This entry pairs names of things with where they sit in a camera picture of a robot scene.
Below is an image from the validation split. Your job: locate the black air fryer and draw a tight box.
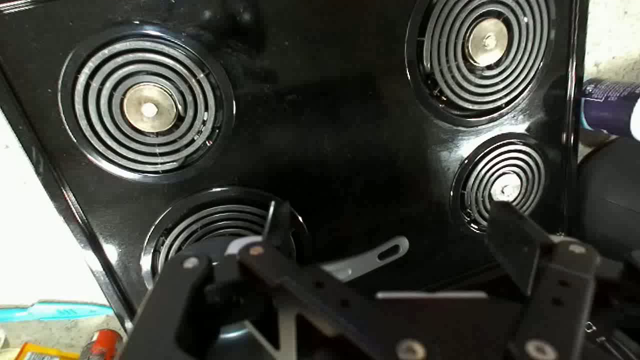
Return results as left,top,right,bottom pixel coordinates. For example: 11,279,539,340
574,136,640,268

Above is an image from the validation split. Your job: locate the small coil burner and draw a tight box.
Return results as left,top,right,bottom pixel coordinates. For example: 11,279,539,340
451,132,555,236
140,186,311,295

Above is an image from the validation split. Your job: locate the yellow packet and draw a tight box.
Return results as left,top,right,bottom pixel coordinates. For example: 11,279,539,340
14,340,76,360

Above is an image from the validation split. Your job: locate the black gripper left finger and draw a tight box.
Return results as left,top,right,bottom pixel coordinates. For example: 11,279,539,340
115,197,401,360

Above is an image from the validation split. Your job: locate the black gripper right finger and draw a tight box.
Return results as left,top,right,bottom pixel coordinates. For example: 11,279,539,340
486,200,603,360

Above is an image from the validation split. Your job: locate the black electric stove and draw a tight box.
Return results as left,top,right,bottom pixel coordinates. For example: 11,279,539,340
0,0,591,360

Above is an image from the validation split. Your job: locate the large coil burner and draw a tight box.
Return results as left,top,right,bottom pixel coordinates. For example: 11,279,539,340
404,0,557,128
58,23,235,183

